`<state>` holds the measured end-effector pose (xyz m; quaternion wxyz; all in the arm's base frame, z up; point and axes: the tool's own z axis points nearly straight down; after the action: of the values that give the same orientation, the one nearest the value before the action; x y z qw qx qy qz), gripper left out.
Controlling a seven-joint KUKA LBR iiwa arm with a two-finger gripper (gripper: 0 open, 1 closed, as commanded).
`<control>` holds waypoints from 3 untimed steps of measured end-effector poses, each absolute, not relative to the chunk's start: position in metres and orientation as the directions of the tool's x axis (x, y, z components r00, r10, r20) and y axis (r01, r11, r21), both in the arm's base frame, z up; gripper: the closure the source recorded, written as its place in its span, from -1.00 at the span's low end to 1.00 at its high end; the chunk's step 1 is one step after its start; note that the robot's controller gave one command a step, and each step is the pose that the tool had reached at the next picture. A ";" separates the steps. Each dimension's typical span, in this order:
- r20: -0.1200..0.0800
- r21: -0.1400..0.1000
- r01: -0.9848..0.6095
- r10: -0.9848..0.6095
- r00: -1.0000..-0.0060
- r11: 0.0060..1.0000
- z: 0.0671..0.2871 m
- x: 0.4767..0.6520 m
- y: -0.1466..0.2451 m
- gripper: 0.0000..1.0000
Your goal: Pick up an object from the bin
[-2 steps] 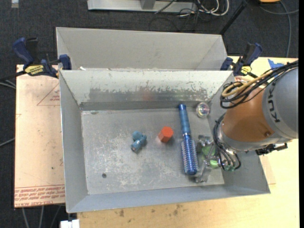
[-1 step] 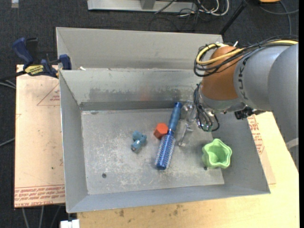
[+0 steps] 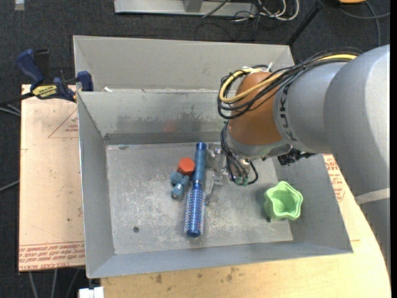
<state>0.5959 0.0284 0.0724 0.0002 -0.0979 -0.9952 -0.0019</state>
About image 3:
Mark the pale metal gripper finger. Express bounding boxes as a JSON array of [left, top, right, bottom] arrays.
[[205, 169, 231, 205], [207, 143, 225, 181]]

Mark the red hexagonal block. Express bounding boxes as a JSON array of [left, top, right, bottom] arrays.
[[176, 157, 196, 176]]

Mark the small blue toy bolt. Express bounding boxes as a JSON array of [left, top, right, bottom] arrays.
[[169, 171, 190, 200]]

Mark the brown cardboard board, red print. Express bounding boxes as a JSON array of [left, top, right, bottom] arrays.
[[18, 84, 362, 273]]

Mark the blue round hairbrush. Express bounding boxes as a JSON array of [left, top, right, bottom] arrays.
[[182, 142, 208, 238]]

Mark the grey metal bin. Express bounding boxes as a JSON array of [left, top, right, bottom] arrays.
[[73, 35, 354, 279]]

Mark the green star-shaped cup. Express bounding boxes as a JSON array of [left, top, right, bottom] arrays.
[[263, 181, 304, 222]]

